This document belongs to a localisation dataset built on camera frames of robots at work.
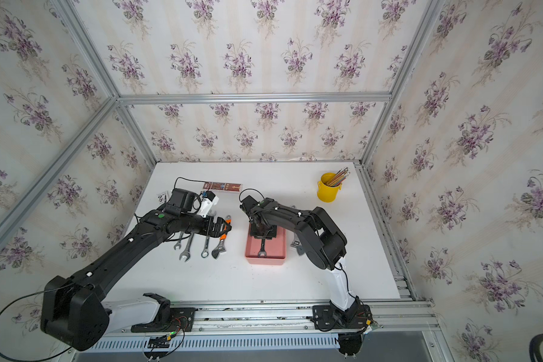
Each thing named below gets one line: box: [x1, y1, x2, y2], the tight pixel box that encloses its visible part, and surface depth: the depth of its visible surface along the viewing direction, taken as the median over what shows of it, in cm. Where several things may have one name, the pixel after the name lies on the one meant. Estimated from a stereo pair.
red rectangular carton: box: [202, 181, 243, 192], surface depth 110 cm
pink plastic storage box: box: [245, 223, 288, 265], surface depth 89 cm
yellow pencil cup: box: [316, 171, 343, 203], surface depth 104 cm
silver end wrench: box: [257, 238, 267, 258], surface depth 90 cm
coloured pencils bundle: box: [325, 166, 351, 188], surface depth 98 cm
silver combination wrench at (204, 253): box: [200, 235, 211, 259], surface depth 90 cm
